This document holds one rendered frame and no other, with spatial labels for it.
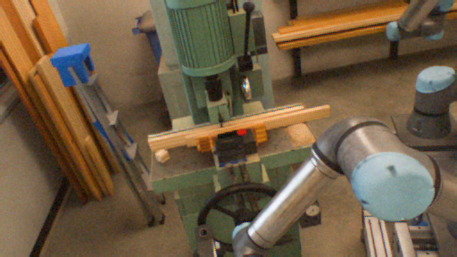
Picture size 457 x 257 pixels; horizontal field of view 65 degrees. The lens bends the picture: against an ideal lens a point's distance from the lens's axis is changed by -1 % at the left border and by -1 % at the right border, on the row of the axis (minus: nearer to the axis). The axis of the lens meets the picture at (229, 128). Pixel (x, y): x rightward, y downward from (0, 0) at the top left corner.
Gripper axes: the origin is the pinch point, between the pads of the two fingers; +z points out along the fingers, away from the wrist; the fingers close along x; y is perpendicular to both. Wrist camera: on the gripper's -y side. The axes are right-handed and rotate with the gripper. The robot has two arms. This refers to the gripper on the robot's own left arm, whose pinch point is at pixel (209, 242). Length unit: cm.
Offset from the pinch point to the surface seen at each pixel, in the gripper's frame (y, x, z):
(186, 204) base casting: -7.4, -7.0, 22.7
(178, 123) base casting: -36, -8, 67
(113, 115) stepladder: -48, -45, 98
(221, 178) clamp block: -17.1, 7.6, 6.4
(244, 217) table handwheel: -4.6, 11.8, 1.9
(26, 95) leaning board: -71, -97, 114
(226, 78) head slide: -49, 17, 28
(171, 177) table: -19.3, -9.0, 16.2
